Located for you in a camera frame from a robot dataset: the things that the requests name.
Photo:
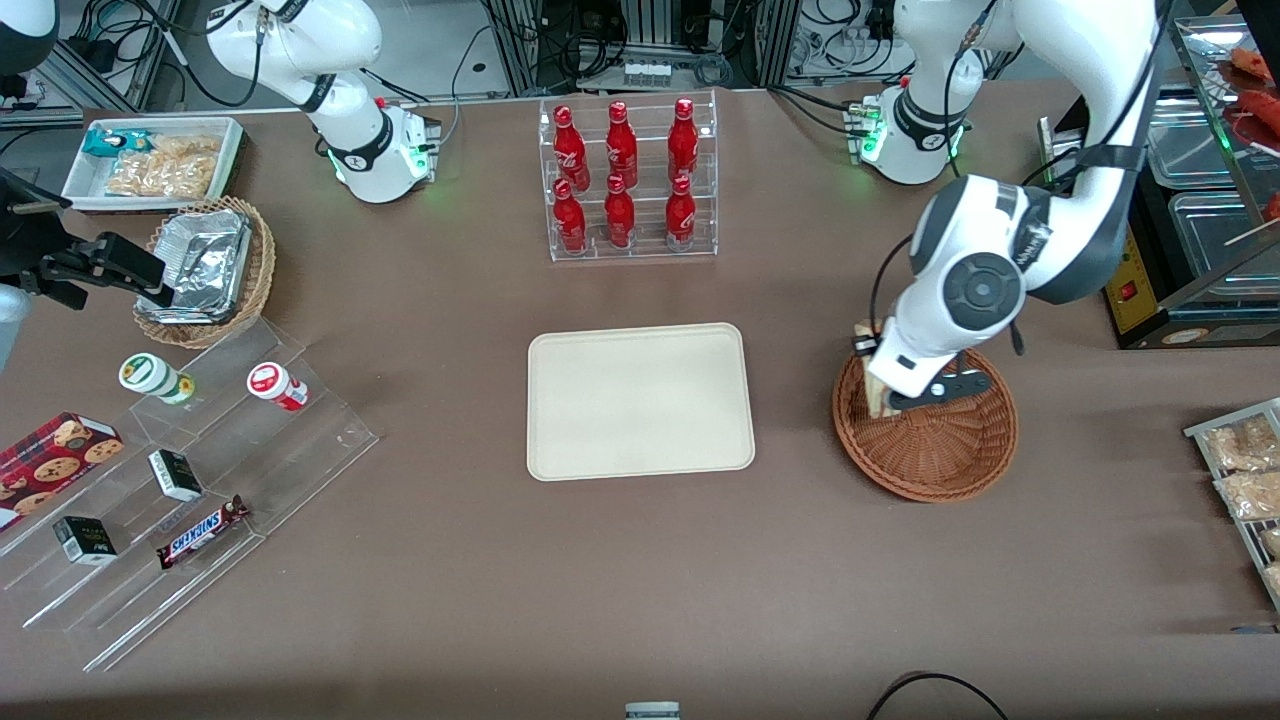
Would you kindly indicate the teal snack packet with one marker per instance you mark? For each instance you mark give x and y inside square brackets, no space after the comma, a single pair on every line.
[105,142]

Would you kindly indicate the aluminium equipment frame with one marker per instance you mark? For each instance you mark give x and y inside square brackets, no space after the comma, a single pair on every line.
[520,50]

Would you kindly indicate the red sausage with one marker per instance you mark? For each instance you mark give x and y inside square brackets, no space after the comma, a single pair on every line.
[1262,115]
[1255,62]

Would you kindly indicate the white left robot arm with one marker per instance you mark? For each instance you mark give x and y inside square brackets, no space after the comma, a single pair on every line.
[1080,60]

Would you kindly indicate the clear bag of nut snacks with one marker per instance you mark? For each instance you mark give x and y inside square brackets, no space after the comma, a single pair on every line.
[1250,495]
[1272,542]
[1274,580]
[1240,445]

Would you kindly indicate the beige plastic tray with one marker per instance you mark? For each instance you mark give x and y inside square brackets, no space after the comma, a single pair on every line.
[640,400]

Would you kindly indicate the red cola bottle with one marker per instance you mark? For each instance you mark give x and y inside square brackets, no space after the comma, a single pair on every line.
[683,145]
[680,218]
[621,148]
[619,218]
[570,150]
[570,222]

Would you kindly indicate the small grey box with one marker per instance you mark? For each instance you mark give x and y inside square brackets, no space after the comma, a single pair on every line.
[652,711]

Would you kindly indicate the clear acrylic stepped display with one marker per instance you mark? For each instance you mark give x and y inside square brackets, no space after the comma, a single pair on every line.
[300,450]

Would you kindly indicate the white rectangular snack tray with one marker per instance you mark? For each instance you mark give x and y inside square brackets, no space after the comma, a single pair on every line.
[85,180]

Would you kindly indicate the clear acrylic bottle rack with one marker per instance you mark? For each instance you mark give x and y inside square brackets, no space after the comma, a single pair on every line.
[645,250]

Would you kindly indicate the silver device with green light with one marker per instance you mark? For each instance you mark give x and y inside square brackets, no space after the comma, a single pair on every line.
[1050,150]

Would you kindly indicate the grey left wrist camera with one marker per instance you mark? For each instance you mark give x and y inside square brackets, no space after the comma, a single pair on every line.
[950,385]

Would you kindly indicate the aluminium foil container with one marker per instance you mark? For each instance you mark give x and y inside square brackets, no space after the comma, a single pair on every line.
[205,260]

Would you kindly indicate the Snickers chocolate bar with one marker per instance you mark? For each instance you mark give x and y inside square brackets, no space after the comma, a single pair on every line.
[198,533]

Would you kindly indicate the steel warmer pan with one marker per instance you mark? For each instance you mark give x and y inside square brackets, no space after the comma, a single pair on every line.
[1215,240]
[1190,140]

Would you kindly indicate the brown wicker basket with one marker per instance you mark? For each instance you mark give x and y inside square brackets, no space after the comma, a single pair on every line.
[930,460]

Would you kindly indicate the small black carton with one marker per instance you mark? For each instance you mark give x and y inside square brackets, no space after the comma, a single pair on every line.
[176,476]
[85,541]

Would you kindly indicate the red lid white cup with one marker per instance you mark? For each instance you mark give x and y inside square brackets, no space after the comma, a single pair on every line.
[270,382]

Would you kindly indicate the red plaid cookie box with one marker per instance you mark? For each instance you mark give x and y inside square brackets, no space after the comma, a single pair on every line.
[50,465]

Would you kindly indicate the black food warmer cabinet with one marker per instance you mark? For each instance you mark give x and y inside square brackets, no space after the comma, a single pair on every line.
[1200,325]

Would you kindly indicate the light tan wicker basket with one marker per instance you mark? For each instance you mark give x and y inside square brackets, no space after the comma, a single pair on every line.
[262,260]

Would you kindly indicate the triangular sandwich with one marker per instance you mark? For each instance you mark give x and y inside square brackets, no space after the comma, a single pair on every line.
[878,395]

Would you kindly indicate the clear bag of crackers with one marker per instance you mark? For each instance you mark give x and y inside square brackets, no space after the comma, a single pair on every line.
[195,145]
[160,178]

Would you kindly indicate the white power strip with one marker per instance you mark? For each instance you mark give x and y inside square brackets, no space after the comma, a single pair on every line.
[647,72]

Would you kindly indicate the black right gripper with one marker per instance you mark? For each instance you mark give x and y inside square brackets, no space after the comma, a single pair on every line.
[62,268]

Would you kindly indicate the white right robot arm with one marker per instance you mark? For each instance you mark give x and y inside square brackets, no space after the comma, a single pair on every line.
[340,40]

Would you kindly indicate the green lid white cup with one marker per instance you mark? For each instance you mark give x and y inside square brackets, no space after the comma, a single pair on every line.
[145,373]

